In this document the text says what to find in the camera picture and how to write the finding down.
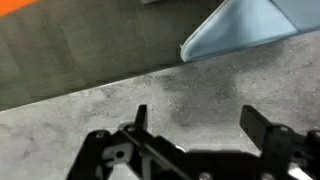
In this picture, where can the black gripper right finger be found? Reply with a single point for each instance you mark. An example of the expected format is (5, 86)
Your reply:
(255, 125)

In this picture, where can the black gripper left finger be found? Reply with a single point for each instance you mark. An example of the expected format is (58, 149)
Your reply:
(141, 116)

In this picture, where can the large light blue chair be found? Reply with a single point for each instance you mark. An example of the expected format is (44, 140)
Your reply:
(240, 26)

